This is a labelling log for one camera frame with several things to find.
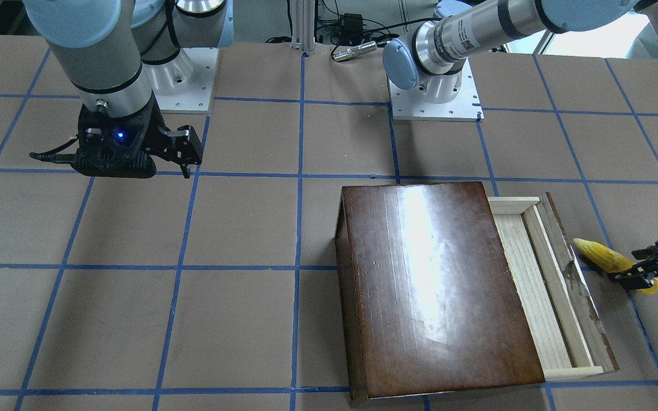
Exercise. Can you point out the yellow corn cob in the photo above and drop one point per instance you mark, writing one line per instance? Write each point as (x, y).
(608, 260)

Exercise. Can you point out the aluminium frame post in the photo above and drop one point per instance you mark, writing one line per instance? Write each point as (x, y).
(303, 25)

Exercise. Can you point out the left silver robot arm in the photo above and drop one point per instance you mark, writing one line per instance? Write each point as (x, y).
(438, 49)

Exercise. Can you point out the dark brown wooden cabinet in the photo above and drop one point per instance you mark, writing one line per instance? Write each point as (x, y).
(429, 305)

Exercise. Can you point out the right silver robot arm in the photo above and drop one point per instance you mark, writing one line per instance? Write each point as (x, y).
(120, 56)

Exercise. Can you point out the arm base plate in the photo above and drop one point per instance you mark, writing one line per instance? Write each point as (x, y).
(454, 98)
(185, 84)

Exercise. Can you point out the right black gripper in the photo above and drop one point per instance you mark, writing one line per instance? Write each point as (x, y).
(154, 129)

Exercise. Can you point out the black electronics box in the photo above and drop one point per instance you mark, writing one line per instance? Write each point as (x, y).
(350, 23)

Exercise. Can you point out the light wood drawer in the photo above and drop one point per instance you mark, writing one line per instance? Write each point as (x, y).
(566, 327)

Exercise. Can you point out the silver metal cylinder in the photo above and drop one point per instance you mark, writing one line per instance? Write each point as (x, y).
(354, 51)

